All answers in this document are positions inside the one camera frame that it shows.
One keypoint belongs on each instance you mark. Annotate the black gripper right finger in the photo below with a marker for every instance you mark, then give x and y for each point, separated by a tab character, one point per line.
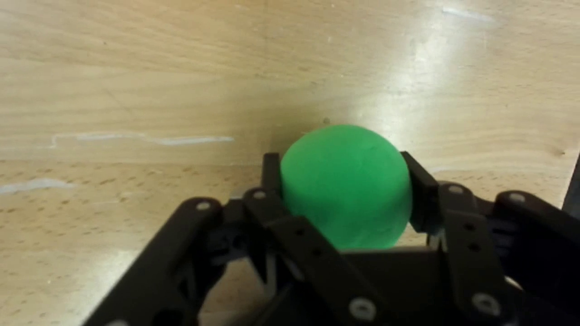
424	198

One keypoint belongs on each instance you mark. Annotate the green smooth ball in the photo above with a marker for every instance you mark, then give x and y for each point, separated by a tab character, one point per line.
350	184

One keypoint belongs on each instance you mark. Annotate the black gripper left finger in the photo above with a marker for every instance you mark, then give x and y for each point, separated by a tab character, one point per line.
270	175

